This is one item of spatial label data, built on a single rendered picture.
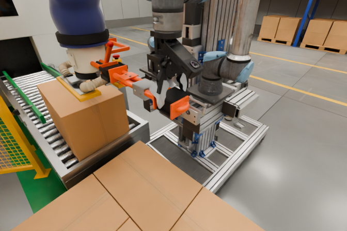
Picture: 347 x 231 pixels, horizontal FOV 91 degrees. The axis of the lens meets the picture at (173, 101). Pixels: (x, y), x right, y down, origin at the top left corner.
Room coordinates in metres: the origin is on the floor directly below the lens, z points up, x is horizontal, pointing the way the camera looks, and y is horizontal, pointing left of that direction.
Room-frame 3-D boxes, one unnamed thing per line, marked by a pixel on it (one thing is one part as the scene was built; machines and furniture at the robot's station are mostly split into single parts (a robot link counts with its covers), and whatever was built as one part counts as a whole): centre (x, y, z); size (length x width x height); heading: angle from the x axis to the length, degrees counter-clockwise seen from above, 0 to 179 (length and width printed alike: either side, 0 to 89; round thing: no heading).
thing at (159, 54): (0.47, 0.02, 1.40); 0.09 x 0.08 x 0.12; 45
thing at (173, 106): (0.44, 0.01, 1.25); 0.08 x 0.07 x 0.05; 46
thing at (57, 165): (1.42, 1.55, 0.50); 2.31 x 0.05 x 0.19; 49
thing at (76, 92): (0.80, 0.50, 1.15); 0.34 x 0.10 x 0.05; 46
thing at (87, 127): (1.12, 0.70, 0.75); 0.60 x 0.40 x 0.40; 45
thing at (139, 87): (0.54, 0.10, 1.25); 0.07 x 0.07 x 0.04; 46
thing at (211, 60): (0.93, -0.23, 1.20); 0.13 x 0.12 x 0.14; 49
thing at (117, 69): (0.69, 0.25, 1.26); 0.10 x 0.08 x 0.06; 136
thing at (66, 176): (0.91, 0.45, 0.58); 0.70 x 0.03 x 0.06; 139
